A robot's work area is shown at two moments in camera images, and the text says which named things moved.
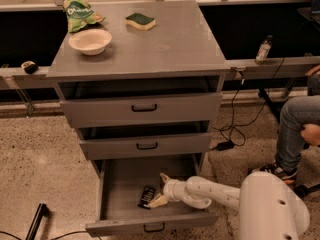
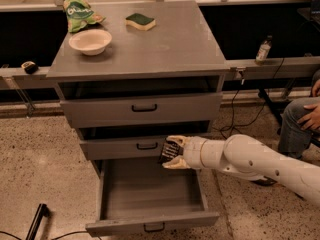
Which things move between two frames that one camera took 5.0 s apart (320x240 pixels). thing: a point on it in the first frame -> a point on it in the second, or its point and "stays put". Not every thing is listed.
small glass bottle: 264,50 stays put
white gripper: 171,189 -> 192,152
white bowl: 90,41 stays put
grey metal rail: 282,68 stays put
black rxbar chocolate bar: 146,197 -> 170,150
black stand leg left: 43,210 stays put
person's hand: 311,133 -> 312,118
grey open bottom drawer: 122,183 stays put
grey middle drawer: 165,145 stays put
